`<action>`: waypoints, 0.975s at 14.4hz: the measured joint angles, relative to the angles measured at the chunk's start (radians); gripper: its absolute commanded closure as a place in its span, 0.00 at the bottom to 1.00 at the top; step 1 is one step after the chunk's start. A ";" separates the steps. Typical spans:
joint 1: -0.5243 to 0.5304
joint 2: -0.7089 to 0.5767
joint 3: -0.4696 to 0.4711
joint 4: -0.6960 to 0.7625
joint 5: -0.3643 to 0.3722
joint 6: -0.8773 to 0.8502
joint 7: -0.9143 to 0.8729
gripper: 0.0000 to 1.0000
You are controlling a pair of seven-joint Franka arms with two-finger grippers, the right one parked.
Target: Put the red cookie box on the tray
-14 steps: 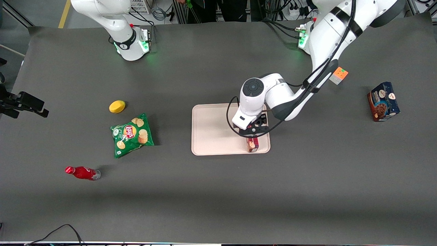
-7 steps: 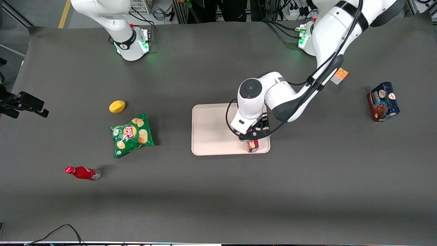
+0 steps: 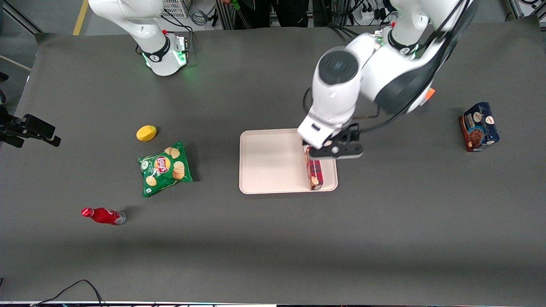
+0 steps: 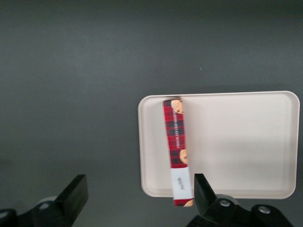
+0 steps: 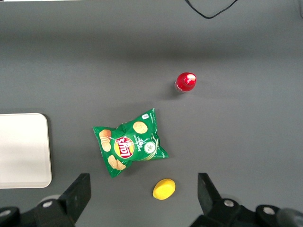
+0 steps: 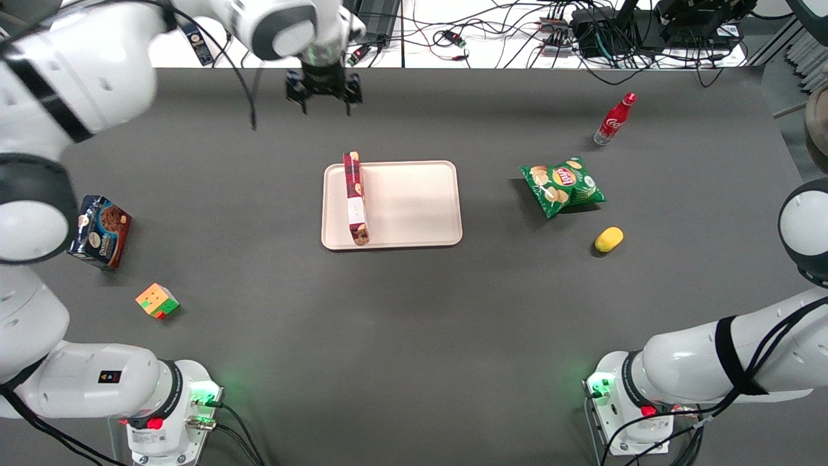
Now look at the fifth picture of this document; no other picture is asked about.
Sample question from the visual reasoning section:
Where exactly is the beige rectangular tray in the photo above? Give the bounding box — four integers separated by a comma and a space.
0, 113, 53, 189

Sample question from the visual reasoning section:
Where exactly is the yellow lemon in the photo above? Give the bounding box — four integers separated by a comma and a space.
152, 178, 177, 201

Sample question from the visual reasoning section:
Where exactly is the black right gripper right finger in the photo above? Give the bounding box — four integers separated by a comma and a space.
197, 173, 246, 227

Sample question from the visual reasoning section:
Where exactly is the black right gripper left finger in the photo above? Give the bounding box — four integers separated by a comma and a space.
33, 173, 92, 227

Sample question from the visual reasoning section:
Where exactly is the red soda bottle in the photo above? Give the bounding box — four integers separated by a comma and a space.
174, 72, 197, 94

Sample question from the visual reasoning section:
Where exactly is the green Lay's chips bag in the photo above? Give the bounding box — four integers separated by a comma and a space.
92, 108, 169, 179

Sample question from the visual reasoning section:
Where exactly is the thin black table cable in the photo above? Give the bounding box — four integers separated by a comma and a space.
184, 0, 240, 19

